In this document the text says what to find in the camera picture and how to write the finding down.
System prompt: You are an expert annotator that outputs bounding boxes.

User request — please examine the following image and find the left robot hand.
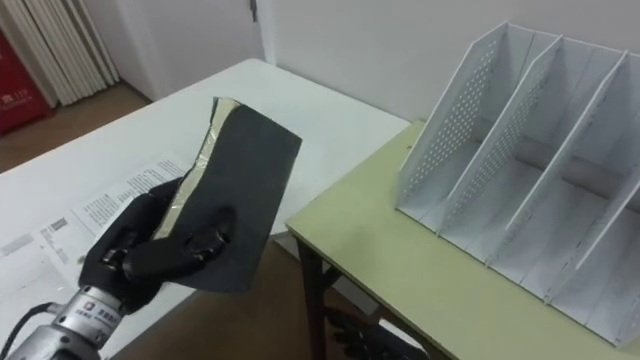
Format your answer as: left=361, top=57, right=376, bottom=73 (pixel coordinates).
left=77, top=177, right=237, bottom=315

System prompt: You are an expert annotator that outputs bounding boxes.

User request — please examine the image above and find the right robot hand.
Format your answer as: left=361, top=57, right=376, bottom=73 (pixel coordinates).
left=324, top=308, right=432, bottom=360

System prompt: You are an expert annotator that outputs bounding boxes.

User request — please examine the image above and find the light green desk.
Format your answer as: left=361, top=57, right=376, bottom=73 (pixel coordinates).
left=285, top=119, right=640, bottom=360

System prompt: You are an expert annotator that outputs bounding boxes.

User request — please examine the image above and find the white desk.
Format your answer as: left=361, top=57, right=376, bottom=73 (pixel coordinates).
left=0, top=58, right=412, bottom=360

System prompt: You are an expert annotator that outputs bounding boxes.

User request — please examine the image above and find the red cabinet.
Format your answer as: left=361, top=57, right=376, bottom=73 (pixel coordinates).
left=0, top=29, right=54, bottom=135

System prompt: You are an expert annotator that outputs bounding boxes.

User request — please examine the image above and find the white perforated file rack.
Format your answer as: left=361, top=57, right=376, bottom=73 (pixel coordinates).
left=394, top=20, right=640, bottom=349

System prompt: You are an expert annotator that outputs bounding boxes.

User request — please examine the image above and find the beige curtain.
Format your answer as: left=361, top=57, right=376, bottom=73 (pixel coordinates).
left=0, top=0, right=121, bottom=108

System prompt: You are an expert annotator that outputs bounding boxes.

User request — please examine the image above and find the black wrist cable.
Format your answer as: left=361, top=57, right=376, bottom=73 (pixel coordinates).
left=0, top=301, right=57, bottom=354

